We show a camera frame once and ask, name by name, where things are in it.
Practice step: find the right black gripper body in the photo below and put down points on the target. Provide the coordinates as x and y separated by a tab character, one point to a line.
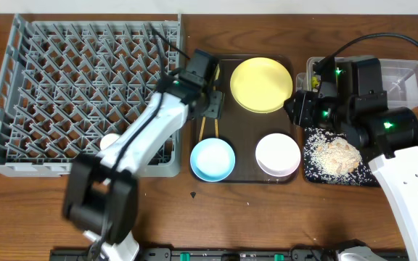
313	112

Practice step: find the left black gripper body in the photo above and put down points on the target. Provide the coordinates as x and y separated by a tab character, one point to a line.
215	103

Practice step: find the green snack wrapper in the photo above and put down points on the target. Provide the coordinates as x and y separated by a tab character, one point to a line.
315	82

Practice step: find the light blue bowl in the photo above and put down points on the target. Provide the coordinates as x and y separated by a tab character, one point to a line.
212	160

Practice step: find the white bowl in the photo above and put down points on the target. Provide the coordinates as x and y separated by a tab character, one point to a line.
278	155

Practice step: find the small white cup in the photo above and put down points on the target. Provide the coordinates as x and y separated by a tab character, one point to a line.
108	140

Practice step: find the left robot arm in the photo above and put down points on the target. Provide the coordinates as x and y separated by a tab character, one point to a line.
102	194

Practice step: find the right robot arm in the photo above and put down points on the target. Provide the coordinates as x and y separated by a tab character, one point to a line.
351	100

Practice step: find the black waste tray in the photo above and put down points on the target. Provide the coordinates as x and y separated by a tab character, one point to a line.
314	170

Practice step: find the spilled rice food waste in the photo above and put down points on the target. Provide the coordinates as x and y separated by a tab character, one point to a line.
334	157

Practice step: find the grey plastic dishwasher rack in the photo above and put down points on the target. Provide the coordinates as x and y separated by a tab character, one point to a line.
66	84

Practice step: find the dark brown serving tray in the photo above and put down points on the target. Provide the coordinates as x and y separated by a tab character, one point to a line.
243	129

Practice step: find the yellow round plate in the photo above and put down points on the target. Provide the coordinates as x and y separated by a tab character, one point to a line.
261	85

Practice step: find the clear plastic bin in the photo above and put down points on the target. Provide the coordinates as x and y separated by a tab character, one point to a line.
398	78

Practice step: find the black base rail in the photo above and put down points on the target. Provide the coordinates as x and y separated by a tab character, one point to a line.
162	254

